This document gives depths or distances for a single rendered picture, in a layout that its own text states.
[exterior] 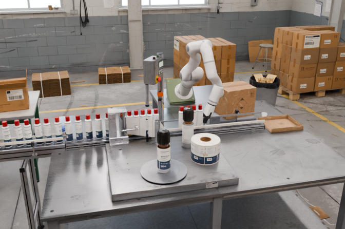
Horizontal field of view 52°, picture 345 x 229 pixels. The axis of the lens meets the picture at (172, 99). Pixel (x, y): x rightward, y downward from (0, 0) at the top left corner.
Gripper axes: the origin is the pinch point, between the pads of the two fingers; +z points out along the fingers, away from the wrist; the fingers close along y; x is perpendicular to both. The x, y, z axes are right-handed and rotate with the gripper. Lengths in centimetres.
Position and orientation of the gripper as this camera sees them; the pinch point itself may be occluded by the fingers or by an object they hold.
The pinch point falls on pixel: (205, 120)
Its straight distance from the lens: 297.3
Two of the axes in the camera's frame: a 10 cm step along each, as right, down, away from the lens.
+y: 2.3, 3.3, -9.1
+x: 9.2, 2.5, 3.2
